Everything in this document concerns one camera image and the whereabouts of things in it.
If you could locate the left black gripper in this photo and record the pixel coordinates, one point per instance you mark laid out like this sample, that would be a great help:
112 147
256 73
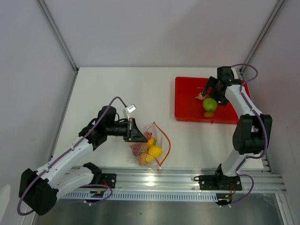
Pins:
133 134

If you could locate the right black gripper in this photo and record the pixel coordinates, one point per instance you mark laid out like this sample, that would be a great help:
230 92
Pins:
211 83

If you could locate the red grape bunch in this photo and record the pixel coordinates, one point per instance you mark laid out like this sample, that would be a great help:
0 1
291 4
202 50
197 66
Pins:
139 148

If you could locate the pink peach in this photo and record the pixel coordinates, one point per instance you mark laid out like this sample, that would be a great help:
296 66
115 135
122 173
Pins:
142 159

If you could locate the clear orange-zip bag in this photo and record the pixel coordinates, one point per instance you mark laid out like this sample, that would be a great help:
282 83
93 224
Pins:
162 140

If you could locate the yellow pear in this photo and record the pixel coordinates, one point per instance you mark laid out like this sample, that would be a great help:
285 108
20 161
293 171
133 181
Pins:
153 153

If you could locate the yellow-green mango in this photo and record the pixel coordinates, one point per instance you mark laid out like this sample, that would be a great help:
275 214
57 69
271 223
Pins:
151 142

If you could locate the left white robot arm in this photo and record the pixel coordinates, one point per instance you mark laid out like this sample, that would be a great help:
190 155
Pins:
40 189

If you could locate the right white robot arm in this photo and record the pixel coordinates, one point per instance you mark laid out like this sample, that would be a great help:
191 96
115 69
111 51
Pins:
251 136

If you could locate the garlic bulb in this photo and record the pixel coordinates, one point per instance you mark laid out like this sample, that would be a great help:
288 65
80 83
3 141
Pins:
201 97

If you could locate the green apple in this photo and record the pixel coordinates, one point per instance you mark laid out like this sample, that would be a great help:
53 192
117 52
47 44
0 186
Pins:
209 105

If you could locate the red plastic tray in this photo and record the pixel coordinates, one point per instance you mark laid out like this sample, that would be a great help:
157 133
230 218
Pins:
189 109

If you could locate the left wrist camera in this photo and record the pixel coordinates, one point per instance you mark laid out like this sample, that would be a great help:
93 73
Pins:
128 110

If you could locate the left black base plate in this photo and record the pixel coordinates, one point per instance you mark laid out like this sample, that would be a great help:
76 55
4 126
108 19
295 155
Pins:
108 179

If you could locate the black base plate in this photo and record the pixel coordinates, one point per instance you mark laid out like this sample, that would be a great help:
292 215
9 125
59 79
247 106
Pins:
108 179
219 183

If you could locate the white slotted cable duct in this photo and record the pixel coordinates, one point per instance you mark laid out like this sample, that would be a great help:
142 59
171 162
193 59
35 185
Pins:
145 196

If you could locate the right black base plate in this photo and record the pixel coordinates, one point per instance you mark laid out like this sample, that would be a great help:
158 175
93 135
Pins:
219 183

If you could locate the aluminium mounting rail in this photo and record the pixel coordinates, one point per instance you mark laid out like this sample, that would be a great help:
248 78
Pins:
182 180

